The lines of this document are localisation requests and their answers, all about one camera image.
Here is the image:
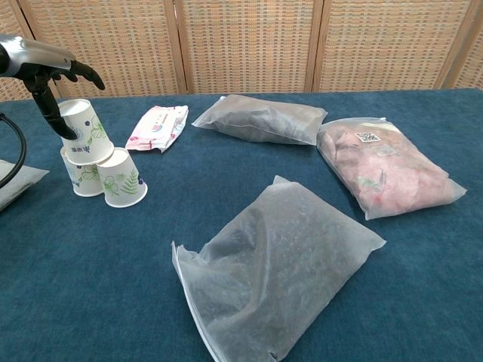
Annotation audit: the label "woven wooden folding screen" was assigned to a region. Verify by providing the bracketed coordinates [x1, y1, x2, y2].
[0, 0, 483, 102]

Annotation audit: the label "pink white wet wipes pack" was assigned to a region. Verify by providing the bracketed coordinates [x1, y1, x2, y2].
[125, 105, 189, 154]

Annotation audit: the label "frosted bag, pink clothes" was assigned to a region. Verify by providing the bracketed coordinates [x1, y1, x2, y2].
[315, 117, 468, 222]

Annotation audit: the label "white cup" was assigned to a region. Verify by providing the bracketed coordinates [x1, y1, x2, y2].
[96, 147, 149, 209]
[60, 146, 106, 198]
[57, 98, 115, 166]

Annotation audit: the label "black cable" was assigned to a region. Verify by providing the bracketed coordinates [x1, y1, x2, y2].
[0, 112, 29, 190]

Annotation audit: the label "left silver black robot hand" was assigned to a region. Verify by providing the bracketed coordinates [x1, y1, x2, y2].
[0, 35, 106, 142]

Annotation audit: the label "small frosted bag, dark clothes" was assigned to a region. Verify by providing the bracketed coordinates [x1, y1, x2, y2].
[191, 94, 328, 146]

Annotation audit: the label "frosted bag, light blue clothes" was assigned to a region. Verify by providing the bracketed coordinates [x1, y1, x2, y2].
[0, 158, 50, 212]

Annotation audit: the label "large frosted bag, dark clothes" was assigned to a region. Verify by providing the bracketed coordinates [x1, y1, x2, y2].
[171, 174, 387, 362]

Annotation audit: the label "white cup, large green flower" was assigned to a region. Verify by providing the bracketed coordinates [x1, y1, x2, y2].
[60, 146, 106, 198]

